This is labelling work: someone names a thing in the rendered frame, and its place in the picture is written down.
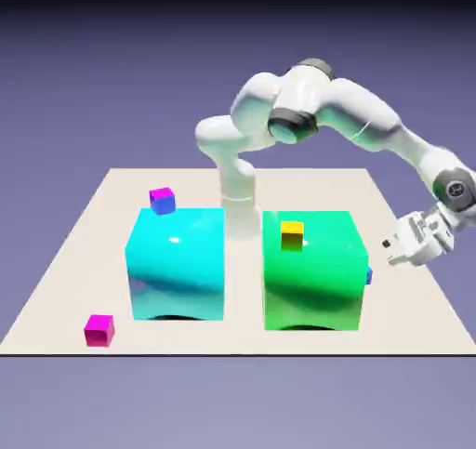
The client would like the large green box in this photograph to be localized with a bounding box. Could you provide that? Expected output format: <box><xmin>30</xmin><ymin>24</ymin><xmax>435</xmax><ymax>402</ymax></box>
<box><xmin>261</xmin><ymin>209</ymin><xmax>370</xmax><ymax>332</ymax></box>

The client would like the small yellow cube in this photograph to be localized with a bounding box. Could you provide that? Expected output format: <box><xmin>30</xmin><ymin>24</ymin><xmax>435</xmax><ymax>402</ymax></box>
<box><xmin>280</xmin><ymin>220</ymin><xmax>305</xmax><ymax>253</ymax></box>

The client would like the small blue and magenta cube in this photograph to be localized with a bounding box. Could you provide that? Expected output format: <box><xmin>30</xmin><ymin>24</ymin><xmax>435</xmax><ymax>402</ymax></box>
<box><xmin>149</xmin><ymin>186</ymin><xmax>177</xmax><ymax>217</ymax></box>

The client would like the large cyan box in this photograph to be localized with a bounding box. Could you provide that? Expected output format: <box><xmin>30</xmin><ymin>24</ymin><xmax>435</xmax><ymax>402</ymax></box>
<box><xmin>124</xmin><ymin>206</ymin><xmax>226</xmax><ymax>323</ymax></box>

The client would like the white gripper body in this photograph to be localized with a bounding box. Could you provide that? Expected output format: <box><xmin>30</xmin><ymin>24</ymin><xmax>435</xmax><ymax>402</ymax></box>
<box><xmin>392</xmin><ymin>213</ymin><xmax>456</xmax><ymax>269</ymax></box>

